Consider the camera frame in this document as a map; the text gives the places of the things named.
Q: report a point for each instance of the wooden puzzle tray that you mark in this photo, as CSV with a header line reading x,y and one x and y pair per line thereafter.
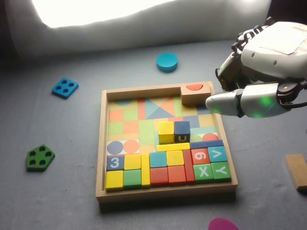
x,y
101,143

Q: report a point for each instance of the magenta round disc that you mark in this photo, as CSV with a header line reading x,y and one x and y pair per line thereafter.
x,y
221,225

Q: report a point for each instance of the yellow cube block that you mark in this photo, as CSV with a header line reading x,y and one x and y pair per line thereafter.
x,y
166,131

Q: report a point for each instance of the green pentagon five-hole piece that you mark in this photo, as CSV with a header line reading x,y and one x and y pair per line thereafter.
x,y
34,158

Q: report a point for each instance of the blue square four-hole piece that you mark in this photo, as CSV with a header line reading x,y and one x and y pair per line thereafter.
x,y
59,92

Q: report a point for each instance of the natural wood arch block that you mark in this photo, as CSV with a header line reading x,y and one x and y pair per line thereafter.
x,y
192,97

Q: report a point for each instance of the dark blue letter cube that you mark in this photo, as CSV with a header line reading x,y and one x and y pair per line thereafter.
x,y
181,130

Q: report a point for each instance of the blue round disc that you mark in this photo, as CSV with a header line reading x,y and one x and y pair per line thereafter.
x,y
167,61

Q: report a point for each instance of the plain wooden plank block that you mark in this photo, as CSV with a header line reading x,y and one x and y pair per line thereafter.
x,y
297,170

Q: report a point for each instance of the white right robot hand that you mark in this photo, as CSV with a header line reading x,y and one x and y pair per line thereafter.
x,y
268,52

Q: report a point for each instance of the white backdrop cloth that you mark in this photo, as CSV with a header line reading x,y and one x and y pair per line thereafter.
x,y
120,38

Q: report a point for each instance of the grey table cloth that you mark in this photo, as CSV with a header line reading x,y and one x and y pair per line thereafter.
x,y
48,203

